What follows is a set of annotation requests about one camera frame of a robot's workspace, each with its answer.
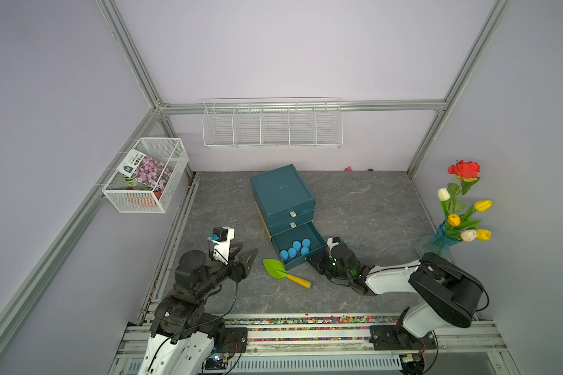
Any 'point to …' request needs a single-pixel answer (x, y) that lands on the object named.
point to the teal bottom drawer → (283, 241)
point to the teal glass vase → (439, 244)
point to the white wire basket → (127, 198)
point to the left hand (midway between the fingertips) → (250, 249)
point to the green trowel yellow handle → (275, 269)
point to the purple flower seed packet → (145, 171)
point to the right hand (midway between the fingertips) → (304, 257)
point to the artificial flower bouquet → (460, 223)
